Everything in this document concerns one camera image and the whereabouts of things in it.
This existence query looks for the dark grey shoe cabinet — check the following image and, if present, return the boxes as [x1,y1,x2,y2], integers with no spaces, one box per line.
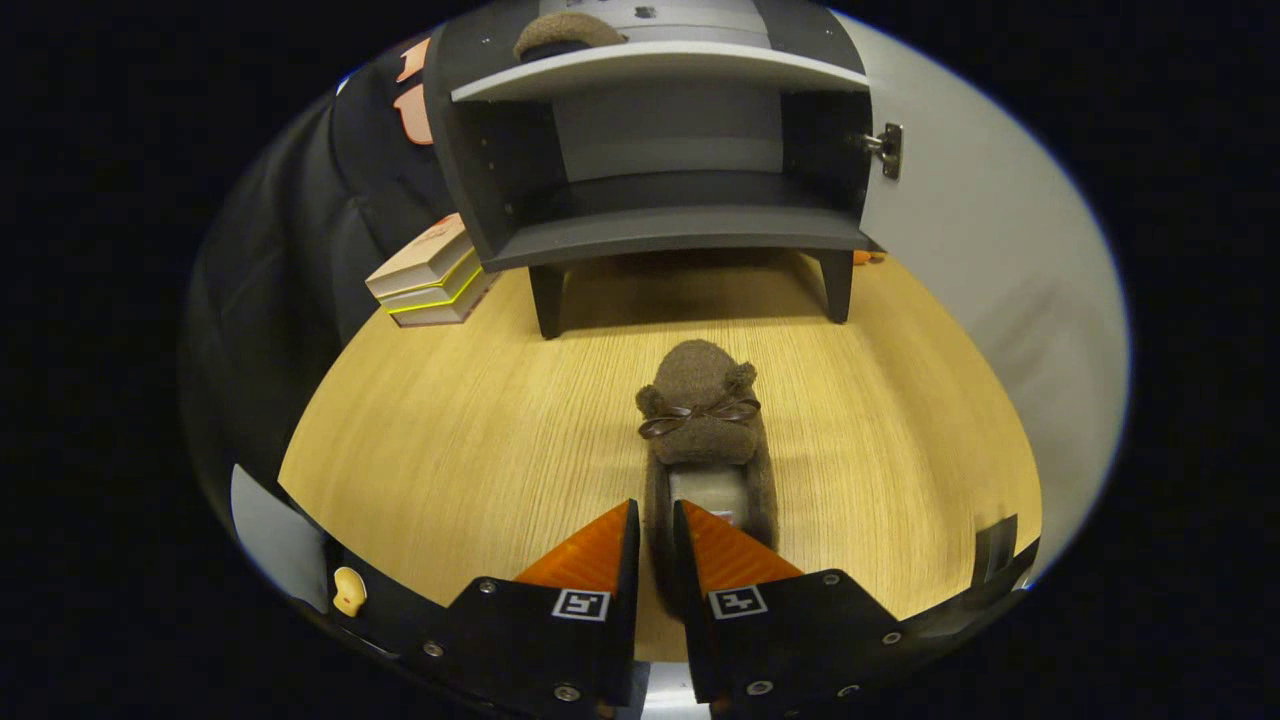
[423,0,881,341]

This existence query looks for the white shoe cabinet door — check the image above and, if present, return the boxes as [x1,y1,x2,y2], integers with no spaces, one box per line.
[830,10,1133,586]

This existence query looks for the yellow edged book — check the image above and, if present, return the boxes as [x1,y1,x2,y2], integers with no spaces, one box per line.
[378,250,486,314]

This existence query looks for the black backdrop cloth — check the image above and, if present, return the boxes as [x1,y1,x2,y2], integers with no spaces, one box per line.
[180,35,471,491]

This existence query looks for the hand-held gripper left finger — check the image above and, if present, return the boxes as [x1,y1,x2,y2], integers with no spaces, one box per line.
[420,498,641,720]

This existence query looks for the small cream object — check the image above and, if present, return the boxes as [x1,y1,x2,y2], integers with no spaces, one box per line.
[332,566,368,618]

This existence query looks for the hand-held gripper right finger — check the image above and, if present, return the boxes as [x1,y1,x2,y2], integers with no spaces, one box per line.
[672,500,931,716]

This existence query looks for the brown fuzzy shoe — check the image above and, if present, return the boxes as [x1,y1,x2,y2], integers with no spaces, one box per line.
[636,339,781,621]
[513,11,629,63]

